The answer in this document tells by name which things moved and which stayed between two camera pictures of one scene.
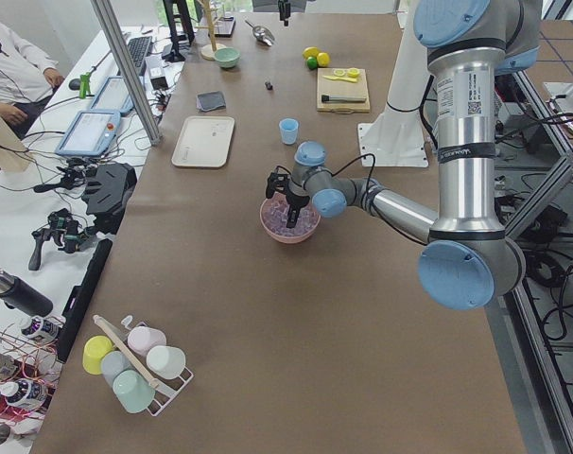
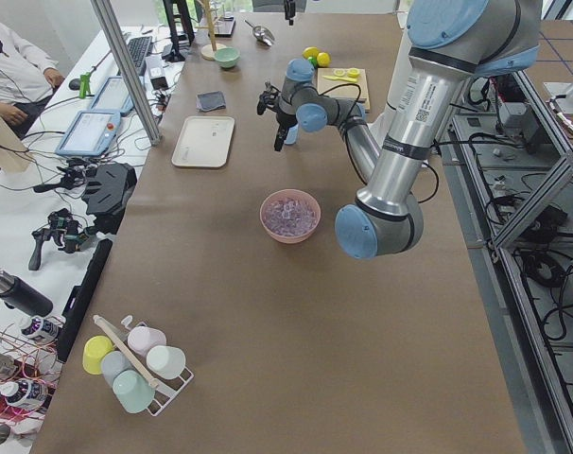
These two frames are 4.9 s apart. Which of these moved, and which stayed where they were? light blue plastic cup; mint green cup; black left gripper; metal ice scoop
Moved: black left gripper
Stayed: mint green cup; light blue plastic cup; metal ice scoop
